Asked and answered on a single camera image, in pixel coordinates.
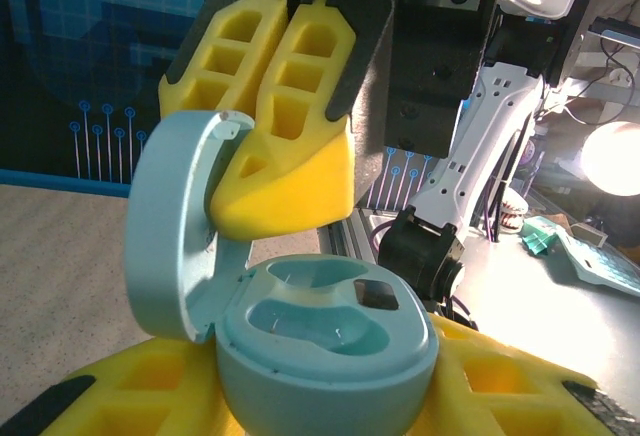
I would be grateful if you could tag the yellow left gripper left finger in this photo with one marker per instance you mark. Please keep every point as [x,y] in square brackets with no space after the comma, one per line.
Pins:
[125,396]

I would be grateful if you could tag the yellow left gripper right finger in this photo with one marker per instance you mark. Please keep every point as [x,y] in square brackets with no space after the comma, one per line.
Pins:
[500,386]

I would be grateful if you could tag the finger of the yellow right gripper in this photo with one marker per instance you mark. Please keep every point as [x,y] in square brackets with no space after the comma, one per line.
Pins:
[300,106]
[225,56]

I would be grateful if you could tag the blue earbud charging case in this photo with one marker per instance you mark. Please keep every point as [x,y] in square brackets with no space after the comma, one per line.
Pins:
[325,371]

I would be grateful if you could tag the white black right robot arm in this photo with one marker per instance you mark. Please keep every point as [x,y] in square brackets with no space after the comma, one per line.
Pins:
[480,156]

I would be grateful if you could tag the teal paper packet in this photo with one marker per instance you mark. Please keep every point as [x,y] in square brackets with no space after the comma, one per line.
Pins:
[537,236]

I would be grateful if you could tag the white teeth model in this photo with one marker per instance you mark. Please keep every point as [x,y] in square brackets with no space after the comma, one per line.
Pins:
[514,213]

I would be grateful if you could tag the light green calculator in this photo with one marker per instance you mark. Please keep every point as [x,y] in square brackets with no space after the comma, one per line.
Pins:
[600,261]

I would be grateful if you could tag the bright round lamp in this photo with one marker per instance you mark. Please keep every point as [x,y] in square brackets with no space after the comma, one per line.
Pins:
[612,158]

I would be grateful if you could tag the aluminium frame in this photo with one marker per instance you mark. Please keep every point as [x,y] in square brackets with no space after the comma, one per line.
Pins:
[350,236]

